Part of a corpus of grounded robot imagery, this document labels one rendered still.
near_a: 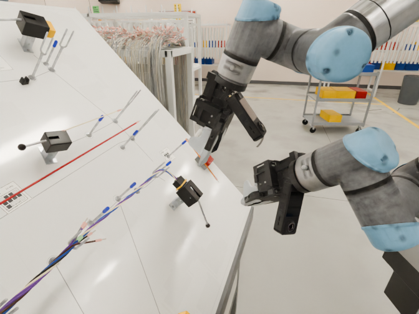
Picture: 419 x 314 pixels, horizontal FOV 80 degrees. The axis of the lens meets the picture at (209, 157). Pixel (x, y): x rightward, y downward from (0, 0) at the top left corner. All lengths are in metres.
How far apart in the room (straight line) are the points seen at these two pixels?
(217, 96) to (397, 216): 0.39
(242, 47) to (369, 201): 0.34
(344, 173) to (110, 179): 0.53
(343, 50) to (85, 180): 0.57
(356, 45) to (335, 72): 0.04
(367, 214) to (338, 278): 1.64
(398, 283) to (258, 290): 1.13
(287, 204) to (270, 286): 1.41
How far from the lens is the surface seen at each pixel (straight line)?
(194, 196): 0.70
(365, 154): 0.44
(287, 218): 0.55
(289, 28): 0.54
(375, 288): 2.16
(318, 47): 0.42
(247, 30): 0.51
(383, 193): 0.47
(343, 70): 0.42
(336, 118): 4.63
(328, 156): 0.47
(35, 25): 0.83
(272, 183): 0.55
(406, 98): 7.44
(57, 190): 0.63
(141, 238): 0.66
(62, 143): 0.60
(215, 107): 0.55
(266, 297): 1.86
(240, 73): 0.52
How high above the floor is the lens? 1.52
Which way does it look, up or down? 27 degrees down
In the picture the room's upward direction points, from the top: straight up
